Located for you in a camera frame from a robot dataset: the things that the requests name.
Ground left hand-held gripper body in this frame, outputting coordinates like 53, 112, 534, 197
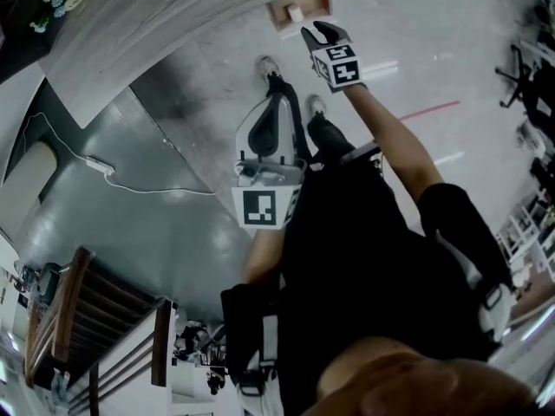
231, 156, 308, 232

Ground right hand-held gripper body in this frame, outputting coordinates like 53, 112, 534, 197
309, 32, 362, 94

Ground small wooden box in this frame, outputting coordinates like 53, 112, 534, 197
265, 0, 334, 39

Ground person's left forearm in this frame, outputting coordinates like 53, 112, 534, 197
241, 227, 288, 286

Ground person's right forearm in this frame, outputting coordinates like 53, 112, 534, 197
344, 83, 444, 216

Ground person's black trousers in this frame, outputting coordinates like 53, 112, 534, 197
264, 73, 385, 177

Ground person's right white shoe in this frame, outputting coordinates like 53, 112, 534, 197
304, 94, 327, 119

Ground person's white shoe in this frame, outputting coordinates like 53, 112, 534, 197
258, 55, 284, 82
304, 94, 327, 119

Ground person's left white shoe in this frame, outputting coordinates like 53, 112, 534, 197
258, 55, 284, 82

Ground person's dark shirt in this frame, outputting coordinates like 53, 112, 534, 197
219, 158, 519, 411

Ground white power strip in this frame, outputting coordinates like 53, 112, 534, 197
85, 156, 116, 176

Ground black office chair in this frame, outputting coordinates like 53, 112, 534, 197
494, 43, 555, 113

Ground wooden chair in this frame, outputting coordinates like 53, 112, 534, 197
22, 244, 180, 416

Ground white rounded pillar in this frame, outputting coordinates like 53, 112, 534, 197
0, 140, 61, 244

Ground person's face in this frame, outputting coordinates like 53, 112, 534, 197
303, 335, 542, 416

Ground white shelf rack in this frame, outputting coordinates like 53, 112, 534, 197
495, 188, 555, 279

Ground white power cable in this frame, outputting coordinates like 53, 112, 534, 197
20, 110, 218, 197

